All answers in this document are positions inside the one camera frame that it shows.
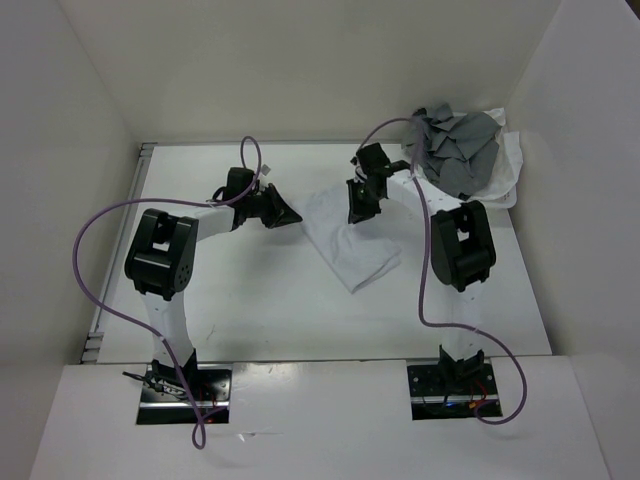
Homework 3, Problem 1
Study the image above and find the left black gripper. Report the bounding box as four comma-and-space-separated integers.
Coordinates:
243, 183, 302, 229

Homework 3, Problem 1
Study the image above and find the white skirt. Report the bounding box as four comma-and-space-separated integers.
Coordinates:
294, 185, 401, 294

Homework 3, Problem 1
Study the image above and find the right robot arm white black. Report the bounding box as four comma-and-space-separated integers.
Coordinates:
347, 143, 497, 334

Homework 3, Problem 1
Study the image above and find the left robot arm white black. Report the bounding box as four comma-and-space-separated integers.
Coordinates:
124, 167, 302, 400

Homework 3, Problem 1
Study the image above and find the grey skirt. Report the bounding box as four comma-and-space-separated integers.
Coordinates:
402, 103, 505, 200

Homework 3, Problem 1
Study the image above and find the white laundry basket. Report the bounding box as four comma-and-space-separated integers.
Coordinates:
475, 108, 524, 210

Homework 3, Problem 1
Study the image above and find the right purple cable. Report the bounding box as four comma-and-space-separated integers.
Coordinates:
357, 115, 530, 425

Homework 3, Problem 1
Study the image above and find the purple cable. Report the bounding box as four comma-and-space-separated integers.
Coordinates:
72, 134, 264, 450
357, 115, 530, 425

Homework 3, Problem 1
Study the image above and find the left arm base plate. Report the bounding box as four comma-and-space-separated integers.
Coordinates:
122, 364, 232, 425

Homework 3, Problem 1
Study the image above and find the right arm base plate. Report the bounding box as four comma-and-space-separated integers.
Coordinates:
406, 347, 502, 421

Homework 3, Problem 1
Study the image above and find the aluminium table edge rail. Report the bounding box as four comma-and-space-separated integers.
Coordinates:
96, 144, 413, 364

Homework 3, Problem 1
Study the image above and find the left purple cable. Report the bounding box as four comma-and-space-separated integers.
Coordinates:
72, 134, 264, 450

